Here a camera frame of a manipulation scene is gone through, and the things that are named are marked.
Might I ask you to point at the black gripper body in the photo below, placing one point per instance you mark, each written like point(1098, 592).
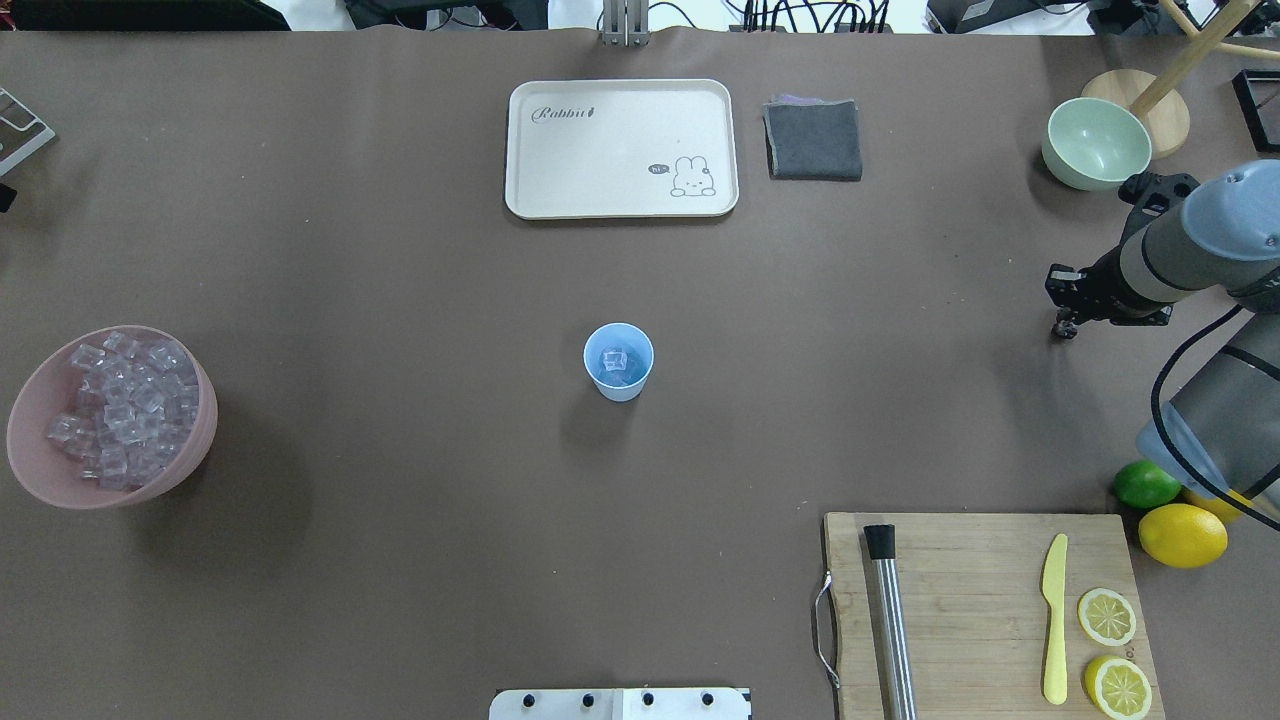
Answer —
point(1105, 280)

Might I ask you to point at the single clear ice cube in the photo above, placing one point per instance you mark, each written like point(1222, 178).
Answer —
point(620, 367)

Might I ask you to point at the clear ice cubes pile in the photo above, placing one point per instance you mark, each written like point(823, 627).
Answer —
point(135, 405)

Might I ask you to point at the dark cherries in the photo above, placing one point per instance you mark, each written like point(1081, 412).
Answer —
point(1064, 329)

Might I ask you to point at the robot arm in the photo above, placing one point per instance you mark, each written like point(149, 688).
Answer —
point(1213, 408)

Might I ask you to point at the blue plastic cup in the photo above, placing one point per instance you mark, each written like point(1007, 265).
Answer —
point(618, 335)

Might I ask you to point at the mint green bowl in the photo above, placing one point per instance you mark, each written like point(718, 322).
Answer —
point(1092, 144)

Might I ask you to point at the green lime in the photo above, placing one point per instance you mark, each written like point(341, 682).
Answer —
point(1144, 485)

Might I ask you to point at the wooden glass stand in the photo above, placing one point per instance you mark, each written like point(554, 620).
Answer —
point(1155, 100)

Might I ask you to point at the lower whole lemon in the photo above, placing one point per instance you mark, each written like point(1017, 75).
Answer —
point(1183, 536)

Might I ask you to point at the whole lemon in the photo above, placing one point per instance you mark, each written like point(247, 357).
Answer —
point(1223, 510)
point(1183, 536)

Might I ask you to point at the upper whole lemon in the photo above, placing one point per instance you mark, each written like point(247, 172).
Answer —
point(1223, 510)

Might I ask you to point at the yellow plastic knife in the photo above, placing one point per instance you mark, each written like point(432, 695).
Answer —
point(1054, 683)

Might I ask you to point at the steel muddler black tip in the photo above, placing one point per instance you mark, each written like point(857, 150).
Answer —
point(894, 654)

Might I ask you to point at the upper lemon slice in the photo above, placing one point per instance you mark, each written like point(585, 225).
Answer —
point(1107, 617)

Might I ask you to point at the lemon slice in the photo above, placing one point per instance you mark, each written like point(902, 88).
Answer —
point(1107, 617)
point(1118, 688)

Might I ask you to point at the wooden cutting board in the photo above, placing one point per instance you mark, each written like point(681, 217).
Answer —
point(975, 617)

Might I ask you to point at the grey folded cloth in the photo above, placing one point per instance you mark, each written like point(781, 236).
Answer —
point(811, 139)

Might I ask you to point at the lower lemon slice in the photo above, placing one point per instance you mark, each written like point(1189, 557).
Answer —
point(1118, 688)

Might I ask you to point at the cream rabbit tray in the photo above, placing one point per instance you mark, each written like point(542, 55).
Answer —
point(620, 148)

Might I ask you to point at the pink bowl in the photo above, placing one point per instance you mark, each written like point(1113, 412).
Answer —
point(51, 476)

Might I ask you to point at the black long case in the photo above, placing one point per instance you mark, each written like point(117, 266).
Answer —
point(146, 16)

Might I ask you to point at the aluminium frame post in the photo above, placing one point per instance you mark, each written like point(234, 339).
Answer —
point(624, 23)

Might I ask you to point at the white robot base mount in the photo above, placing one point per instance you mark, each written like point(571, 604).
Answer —
point(623, 703)

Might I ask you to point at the white wire cup rack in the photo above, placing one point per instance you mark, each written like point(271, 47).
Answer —
point(23, 133)

